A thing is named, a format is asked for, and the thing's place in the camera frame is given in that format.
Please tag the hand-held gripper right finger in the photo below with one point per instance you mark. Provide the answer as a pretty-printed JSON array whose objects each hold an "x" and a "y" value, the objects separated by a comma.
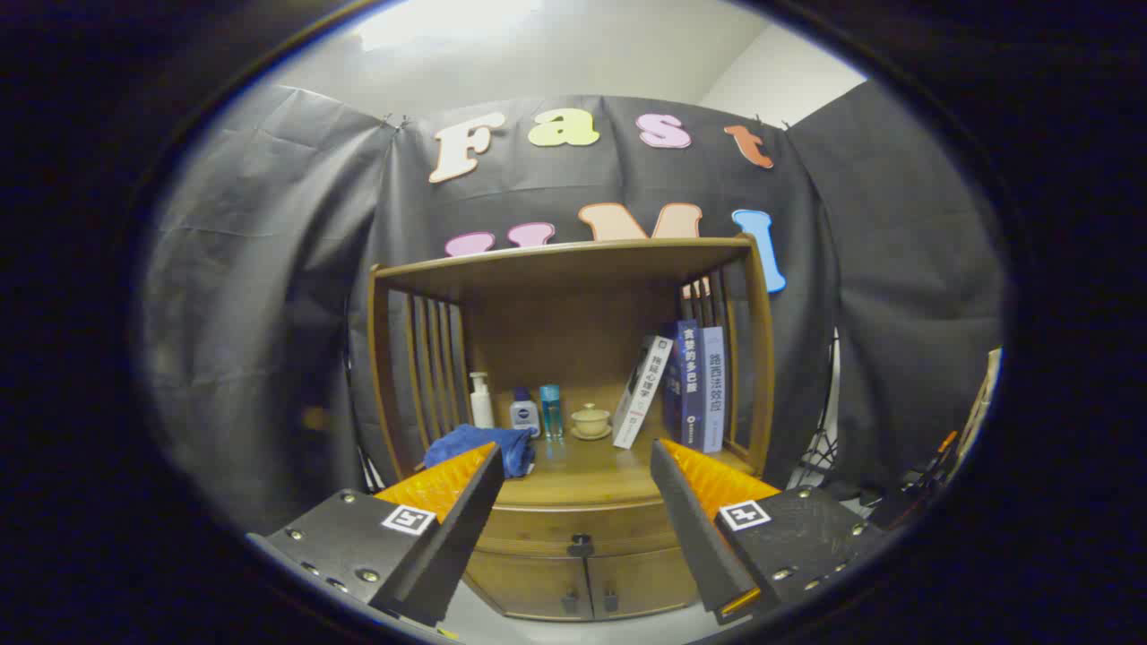
[{"x": 694, "y": 537}]

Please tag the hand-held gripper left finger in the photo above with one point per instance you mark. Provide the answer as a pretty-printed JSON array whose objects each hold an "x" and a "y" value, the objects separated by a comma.
[{"x": 457, "y": 546}]

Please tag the wooden drawer with black knob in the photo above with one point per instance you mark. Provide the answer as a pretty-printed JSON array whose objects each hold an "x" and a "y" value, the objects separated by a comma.
[{"x": 538, "y": 528}]

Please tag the wooden countertop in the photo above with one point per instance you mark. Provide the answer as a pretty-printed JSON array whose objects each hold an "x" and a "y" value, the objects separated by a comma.
[{"x": 582, "y": 475}]

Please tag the wooden cabinet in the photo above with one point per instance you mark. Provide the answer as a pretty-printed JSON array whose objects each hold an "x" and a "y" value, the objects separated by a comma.
[{"x": 556, "y": 331}]

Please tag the rolled blue towel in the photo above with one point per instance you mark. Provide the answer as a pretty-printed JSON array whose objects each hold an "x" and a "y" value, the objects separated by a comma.
[{"x": 511, "y": 448}]

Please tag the white pump bottle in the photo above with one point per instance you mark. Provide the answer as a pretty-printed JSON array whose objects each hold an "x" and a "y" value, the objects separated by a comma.
[{"x": 482, "y": 408}]

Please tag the black metal stand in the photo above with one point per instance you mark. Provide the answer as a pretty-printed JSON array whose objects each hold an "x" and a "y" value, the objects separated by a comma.
[{"x": 815, "y": 461}]

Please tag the pale blue book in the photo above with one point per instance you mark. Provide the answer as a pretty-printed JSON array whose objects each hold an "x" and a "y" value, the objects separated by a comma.
[{"x": 714, "y": 394}]

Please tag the white bottle with blue cap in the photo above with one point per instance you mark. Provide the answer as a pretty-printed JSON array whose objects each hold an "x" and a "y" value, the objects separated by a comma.
[{"x": 525, "y": 417}]

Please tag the dark blue book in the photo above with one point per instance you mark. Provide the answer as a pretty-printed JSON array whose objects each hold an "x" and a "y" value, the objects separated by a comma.
[{"x": 690, "y": 385}]

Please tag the cream lidded tea cup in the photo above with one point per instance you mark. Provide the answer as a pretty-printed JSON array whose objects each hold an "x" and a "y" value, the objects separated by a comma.
[{"x": 591, "y": 421}]

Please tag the white book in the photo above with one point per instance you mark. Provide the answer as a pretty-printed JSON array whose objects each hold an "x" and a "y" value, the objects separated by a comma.
[{"x": 645, "y": 390}]

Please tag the clear blue bottle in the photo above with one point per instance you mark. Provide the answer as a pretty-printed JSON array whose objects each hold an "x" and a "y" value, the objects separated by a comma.
[{"x": 551, "y": 408}]

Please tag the black floor equipment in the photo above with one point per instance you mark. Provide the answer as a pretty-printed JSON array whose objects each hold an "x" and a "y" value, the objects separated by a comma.
[{"x": 914, "y": 493}]

